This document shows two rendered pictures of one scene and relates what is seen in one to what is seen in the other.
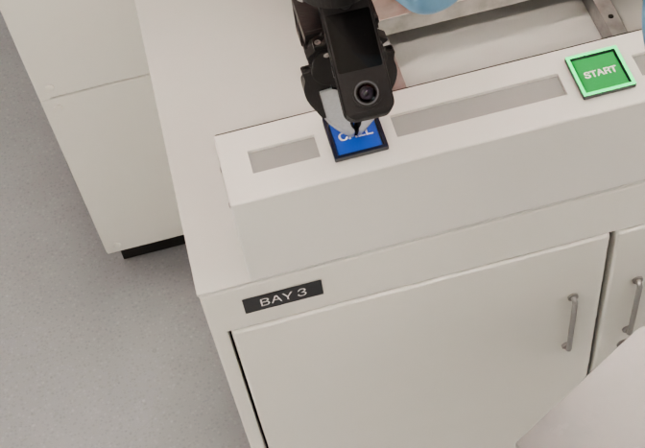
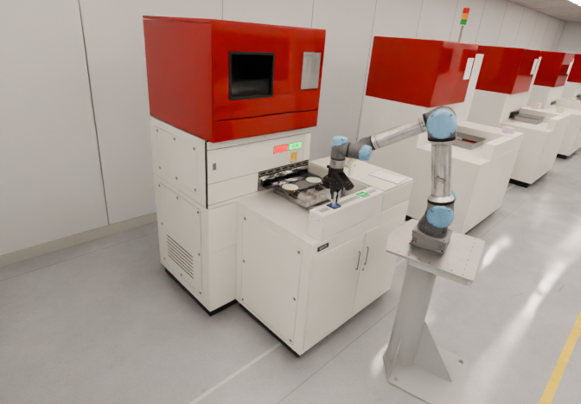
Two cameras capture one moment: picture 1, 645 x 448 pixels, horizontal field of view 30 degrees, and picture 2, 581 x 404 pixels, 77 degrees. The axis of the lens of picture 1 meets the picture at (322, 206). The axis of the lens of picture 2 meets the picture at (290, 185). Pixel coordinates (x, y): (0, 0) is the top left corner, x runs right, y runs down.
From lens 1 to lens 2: 1.33 m
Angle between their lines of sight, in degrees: 43
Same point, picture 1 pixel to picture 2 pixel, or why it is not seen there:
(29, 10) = (214, 225)
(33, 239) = (178, 320)
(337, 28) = (341, 175)
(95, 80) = (222, 246)
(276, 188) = (328, 214)
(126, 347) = (223, 336)
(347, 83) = (347, 182)
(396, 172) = (344, 210)
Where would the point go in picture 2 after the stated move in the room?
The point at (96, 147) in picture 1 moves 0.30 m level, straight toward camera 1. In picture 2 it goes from (217, 270) to (252, 291)
